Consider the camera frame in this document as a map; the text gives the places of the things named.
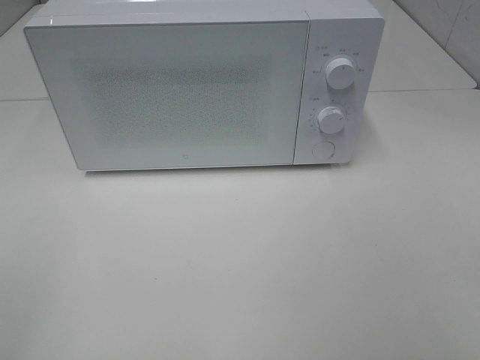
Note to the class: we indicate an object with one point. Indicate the round white door button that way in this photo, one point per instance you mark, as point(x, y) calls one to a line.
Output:
point(324, 150)

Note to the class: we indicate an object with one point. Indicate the white microwave door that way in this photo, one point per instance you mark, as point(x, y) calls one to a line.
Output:
point(165, 96)

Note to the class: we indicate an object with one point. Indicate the white microwave oven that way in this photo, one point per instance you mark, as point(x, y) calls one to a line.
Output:
point(335, 28)

